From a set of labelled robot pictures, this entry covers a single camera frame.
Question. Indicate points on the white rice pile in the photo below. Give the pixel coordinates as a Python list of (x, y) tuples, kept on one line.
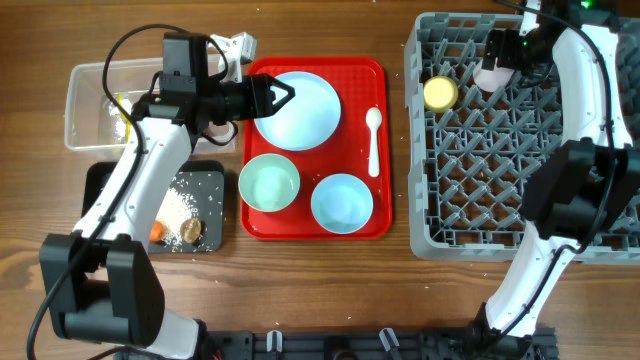
[(177, 210)]

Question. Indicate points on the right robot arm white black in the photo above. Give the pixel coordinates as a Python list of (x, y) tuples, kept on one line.
[(584, 186)]

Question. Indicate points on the yellow foil wrapper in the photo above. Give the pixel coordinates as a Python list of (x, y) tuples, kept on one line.
[(122, 126)]

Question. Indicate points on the green bowl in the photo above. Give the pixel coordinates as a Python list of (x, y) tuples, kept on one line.
[(269, 183)]

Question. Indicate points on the brown mushroom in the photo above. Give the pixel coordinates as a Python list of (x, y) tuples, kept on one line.
[(190, 230)]

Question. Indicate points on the yellow plastic cup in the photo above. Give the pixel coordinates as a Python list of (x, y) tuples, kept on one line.
[(440, 94)]

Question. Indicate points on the light blue bowl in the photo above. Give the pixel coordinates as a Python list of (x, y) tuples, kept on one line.
[(342, 204)]

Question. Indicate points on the light blue plate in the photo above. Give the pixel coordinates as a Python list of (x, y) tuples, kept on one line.
[(308, 119)]

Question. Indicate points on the orange carrot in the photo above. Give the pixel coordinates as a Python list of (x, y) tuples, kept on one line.
[(158, 232)]

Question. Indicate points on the pink plastic cup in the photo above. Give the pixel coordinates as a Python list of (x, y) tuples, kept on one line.
[(491, 80)]

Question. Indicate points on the red plastic tray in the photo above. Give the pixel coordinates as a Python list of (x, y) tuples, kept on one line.
[(360, 84)]

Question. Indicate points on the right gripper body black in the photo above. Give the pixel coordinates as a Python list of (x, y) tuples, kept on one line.
[(521, 52)]

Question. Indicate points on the white plastic spoon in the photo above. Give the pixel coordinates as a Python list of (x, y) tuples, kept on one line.
[(373, 121)]

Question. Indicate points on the grey dishwasher rack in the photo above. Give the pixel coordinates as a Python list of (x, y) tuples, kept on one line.
[(469, 164)]

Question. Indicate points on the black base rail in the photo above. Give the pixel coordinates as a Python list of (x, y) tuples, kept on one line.
[(383, 344)]

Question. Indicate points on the clear plastic bin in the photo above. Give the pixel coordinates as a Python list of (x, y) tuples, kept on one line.
[(90, 117)]

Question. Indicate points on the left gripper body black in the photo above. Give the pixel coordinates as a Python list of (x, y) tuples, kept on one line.
[(235, 100)]

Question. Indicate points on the black waste tray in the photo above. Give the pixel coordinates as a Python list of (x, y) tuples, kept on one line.
[(210, 220)]

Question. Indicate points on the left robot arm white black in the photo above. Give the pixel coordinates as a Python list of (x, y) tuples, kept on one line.
[(100, 284)]

